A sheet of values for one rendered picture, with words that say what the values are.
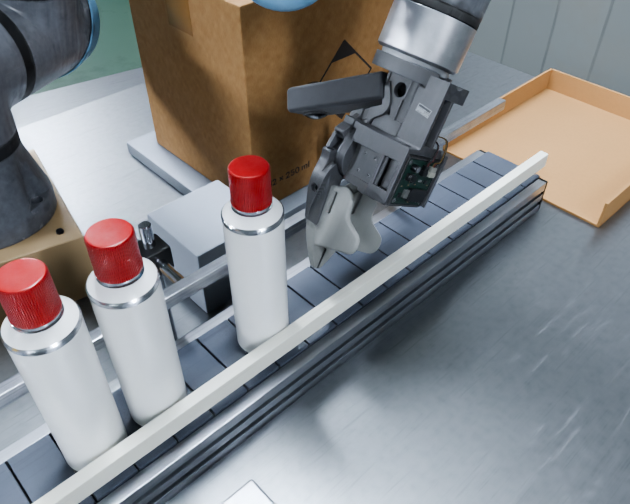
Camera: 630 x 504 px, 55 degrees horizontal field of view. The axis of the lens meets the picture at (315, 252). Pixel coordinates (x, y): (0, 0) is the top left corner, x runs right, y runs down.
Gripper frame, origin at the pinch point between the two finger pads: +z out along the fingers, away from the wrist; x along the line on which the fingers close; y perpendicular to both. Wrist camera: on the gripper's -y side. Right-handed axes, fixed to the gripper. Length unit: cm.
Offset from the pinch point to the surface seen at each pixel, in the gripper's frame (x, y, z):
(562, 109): 61, -6, -23
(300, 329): -4.2, 4.8, 5.5
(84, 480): -23.1, 4.7, 16.4
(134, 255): -22.8, 2.1, -1.6
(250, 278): -10.9, 2.5, 0.8
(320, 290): 3.8, 0.0, 4.9
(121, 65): 131, -244, 33
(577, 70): 186, -54, -40
